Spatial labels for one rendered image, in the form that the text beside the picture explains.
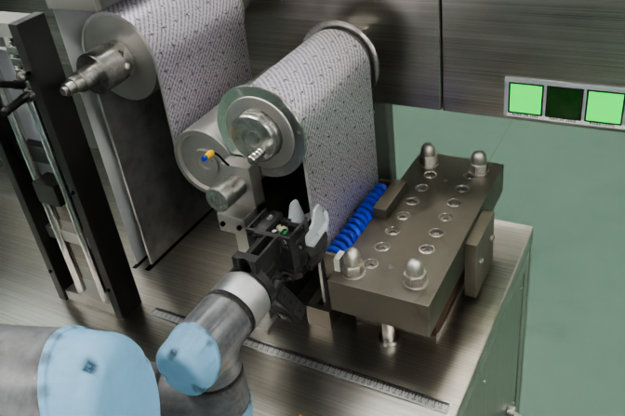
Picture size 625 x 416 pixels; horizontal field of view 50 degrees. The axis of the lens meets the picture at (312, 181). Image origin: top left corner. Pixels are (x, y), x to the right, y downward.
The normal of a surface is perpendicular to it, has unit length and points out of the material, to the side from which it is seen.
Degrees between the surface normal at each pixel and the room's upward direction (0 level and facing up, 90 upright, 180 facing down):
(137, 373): 86
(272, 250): 90
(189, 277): 0
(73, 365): 8
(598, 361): 0
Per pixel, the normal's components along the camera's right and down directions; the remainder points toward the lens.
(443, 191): -0.11, -0.84
